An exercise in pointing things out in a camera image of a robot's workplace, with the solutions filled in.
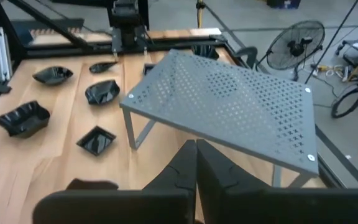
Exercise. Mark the black teardrop plate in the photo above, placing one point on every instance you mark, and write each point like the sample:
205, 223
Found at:
102, 67

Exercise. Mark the black leaf-shaped plate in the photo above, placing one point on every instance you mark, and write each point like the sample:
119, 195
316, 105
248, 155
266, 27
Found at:
52, 75

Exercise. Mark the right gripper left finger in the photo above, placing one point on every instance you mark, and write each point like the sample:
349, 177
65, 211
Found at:
166, 202

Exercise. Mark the black curved bracket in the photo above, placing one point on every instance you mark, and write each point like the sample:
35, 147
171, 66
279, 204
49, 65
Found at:
250, 51

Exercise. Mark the black floor fan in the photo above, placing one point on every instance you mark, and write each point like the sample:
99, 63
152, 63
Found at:
295, 45

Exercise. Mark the black scalloped square dish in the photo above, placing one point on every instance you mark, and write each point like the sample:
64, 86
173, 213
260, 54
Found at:
204, 51

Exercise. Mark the black small square plate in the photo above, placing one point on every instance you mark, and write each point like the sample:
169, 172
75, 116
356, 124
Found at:
96, 140
92, 184

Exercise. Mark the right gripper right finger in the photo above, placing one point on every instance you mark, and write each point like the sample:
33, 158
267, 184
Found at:
259, 205

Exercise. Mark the silver aluminium profile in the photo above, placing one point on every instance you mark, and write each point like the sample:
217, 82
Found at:
3, 53

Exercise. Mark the dark blue crate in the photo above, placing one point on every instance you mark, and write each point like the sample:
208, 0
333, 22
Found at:
283, 3

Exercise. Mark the black wavy-rimmed plate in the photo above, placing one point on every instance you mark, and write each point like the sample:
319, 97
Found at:
102, 92

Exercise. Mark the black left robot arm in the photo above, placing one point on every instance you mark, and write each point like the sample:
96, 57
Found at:
129, 39

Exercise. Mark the grey perforated metal rack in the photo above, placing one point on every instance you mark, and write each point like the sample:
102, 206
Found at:
222, 102

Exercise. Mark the large black planter box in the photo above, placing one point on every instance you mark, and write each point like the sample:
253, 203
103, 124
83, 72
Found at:
23, 119

